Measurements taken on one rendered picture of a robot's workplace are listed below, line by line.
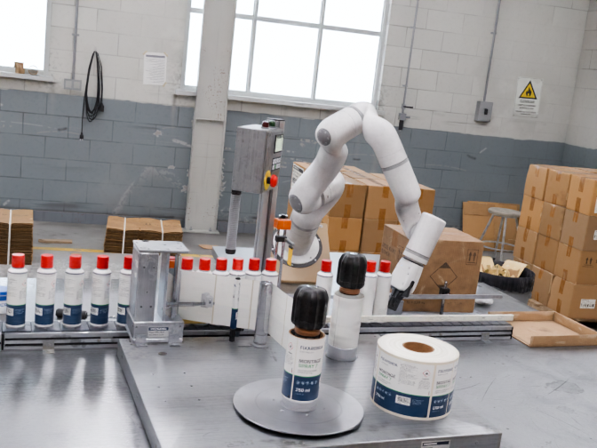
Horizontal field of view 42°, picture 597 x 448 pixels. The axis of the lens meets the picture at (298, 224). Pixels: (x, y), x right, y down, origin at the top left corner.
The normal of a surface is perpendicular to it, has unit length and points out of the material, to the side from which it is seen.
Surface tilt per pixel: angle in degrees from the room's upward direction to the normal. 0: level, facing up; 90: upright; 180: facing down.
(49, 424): 0
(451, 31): 90
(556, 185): 90
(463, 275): 90
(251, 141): 90
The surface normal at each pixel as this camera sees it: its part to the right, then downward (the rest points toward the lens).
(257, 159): -0.25, 0.16
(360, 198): 0.29, 0.21
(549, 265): -0.95, 0.00
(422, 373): 0.03, 0.19
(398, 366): -0.53, 0.11
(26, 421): 0.11, -0.97
